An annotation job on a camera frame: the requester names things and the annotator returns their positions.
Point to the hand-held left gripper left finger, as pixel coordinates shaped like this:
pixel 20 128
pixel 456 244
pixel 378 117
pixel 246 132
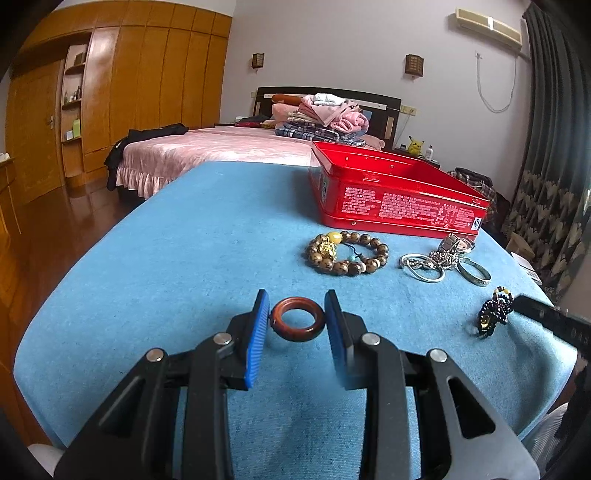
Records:
pixel 257 339

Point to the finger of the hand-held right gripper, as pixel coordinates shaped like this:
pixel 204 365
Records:
pixel 558 325

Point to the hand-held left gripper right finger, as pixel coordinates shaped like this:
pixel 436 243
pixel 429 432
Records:
pixel 335 339

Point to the reddish brown wooden bangle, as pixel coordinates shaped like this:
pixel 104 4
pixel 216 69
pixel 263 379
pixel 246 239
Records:
pixel 295 336

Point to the thin silver bangle with charm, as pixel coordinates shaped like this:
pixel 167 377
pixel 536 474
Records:
pixel 422 264

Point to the red tin box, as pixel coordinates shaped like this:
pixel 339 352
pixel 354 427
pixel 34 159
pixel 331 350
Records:
pixel 392 203

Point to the cardboard box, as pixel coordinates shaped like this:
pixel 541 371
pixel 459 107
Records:
pixel 519 244

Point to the wide engraved silver bangle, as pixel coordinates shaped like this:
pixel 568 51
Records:
pixel 475 280

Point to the white mesh chair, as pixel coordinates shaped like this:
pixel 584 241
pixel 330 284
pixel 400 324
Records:
pixel 549 434

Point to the blue table cloth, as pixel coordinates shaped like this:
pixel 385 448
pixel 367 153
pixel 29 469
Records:
pixel 184 254

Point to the plaid bag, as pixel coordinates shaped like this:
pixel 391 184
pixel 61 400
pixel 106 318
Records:
pixel 475 182

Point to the dark patterned curtain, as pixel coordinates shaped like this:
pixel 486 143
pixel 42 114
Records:
pixel 554 138

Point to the bed with pink bedspread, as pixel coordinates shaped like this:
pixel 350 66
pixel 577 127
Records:
pixel 207 150

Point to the dark nightstand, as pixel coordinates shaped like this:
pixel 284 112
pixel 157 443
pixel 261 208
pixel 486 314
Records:
pixel 425 162

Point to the plaid folded clothes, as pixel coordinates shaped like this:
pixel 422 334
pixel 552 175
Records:
pixel 318 134

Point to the yellow plush toy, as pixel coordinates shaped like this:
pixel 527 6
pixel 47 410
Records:
pixel 415 145

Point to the dark red cloth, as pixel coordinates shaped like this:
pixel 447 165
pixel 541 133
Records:
pixel 249 121

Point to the pink folded clothing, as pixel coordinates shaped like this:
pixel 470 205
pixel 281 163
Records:
pixel 344 115

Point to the pink pillow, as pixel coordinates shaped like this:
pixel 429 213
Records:
pixel 284 113

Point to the black clothing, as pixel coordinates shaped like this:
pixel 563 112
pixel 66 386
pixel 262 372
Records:
pixel 138 138

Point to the dark wooden headboard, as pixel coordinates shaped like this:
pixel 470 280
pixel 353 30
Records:
pixel 383 108

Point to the white garment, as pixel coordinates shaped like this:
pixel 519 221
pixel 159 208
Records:
pixel 325 98

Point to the wooden wardrobe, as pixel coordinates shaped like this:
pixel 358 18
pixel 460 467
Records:
pixel 138 92

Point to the green box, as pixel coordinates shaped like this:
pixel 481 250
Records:
pixel 76 128

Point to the wooden sideboard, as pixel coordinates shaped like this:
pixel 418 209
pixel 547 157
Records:
pixel 7 194

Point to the beige air conditioner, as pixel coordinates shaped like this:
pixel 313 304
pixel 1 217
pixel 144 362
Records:
pixel 489 27

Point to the wall socket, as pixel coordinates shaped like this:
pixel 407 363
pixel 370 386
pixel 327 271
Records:
pixel 408 110

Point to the brown wall lamp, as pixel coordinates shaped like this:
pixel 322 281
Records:
pixel 414 64
pixel 258 60

